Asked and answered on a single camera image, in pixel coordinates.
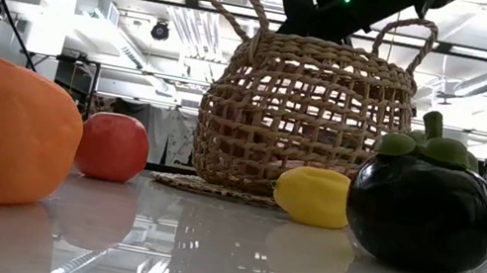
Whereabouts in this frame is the black metal rack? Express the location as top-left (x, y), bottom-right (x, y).
top-left (46, 52), bottom-right (104, 124)

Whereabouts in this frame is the dark mangosteen with green cap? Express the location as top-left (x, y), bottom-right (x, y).
top-left (335, 97), bottom-right (487, 273)

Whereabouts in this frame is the woven straw basket with handles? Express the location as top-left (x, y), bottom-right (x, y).
top-left (147, 0), bottom-right (446, 234)

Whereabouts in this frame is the yellow mango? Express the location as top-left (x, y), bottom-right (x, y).
top-left (267, 160), bottom-right (359, 234)

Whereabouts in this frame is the red apple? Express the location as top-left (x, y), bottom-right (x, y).
top-left (70, 106), bottom-right (156, 189)

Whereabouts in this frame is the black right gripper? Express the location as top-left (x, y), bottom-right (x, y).
top-left (270, 0), bottom-right (374, 50)

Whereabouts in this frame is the white hanging cloth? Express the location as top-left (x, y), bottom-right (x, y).
top-left (138, 103), bottom-right (201, 170)

